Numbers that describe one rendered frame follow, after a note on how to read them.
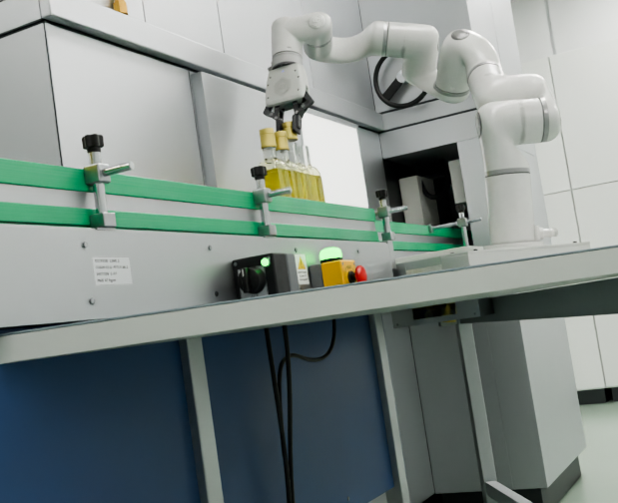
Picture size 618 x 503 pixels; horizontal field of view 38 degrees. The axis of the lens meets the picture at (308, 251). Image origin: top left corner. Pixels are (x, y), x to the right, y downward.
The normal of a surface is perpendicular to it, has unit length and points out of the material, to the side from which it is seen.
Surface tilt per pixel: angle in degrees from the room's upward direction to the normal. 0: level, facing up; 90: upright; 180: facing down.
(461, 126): 90
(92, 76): 90
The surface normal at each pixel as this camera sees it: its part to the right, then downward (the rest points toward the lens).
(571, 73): -0.45, -0.01
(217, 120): 0.88, -0.17
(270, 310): 0.06, -0.10
